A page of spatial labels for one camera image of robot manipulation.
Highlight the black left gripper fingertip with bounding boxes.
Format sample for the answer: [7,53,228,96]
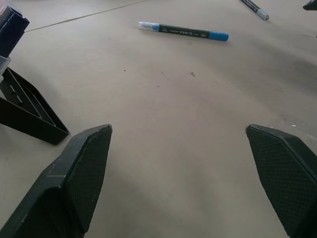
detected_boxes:
[303,0,317,11]

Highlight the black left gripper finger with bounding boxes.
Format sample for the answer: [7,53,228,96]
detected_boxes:
[245,123,317,238]
[0,123,113,238]

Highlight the grey marker pen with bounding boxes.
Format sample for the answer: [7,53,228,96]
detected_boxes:
[239,0,270,21]

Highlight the black pen holder stand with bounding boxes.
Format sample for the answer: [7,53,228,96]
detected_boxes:
[0,66,70,146]

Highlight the blue marker pen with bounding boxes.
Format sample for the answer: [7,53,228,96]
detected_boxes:
[138,21,229,42]

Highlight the dark markers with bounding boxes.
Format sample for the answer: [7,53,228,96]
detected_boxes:
[0,6,30,58]

